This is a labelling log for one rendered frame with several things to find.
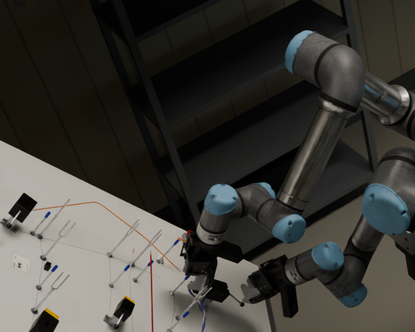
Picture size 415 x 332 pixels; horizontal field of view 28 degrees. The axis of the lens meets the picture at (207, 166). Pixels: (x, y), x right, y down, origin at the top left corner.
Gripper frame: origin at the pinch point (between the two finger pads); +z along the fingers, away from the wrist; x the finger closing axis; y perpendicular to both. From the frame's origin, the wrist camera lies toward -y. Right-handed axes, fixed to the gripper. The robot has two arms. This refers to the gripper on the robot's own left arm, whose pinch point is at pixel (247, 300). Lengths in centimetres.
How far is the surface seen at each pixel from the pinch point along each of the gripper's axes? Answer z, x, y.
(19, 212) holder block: 1, 47, 55
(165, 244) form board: 13.8, 1.3, 25.5
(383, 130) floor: 60, -221, -4
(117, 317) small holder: -2.8, 43.6, 20.7
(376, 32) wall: 37, -230, 41
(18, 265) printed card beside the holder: 5, 53, 44
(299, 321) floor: 74, -96, -43
